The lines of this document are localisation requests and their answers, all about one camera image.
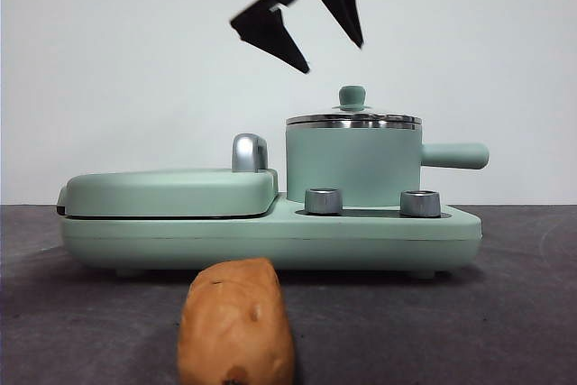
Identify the mint green breakfast machine base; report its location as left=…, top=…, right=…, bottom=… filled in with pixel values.
left=60, top=193, right=482, bottom=280

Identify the glass pot lid green knob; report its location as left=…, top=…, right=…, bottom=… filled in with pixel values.
left=286, top=84, right=423, bottom=128

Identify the brown potato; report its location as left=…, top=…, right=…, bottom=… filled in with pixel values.
left=176, top=257, right=296, bottom=385

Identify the silver control knob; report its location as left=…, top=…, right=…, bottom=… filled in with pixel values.
left=398, top=189, right=442, bottom=218
left=304, top=187, right=345, bottom=215

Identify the mint green pot with handle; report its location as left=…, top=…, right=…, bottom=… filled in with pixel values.
left=285, top=123, right=490, bottom=208

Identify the mint green hinged grill lid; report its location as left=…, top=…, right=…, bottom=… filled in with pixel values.
left=57, top=133, right=281, bottom=219

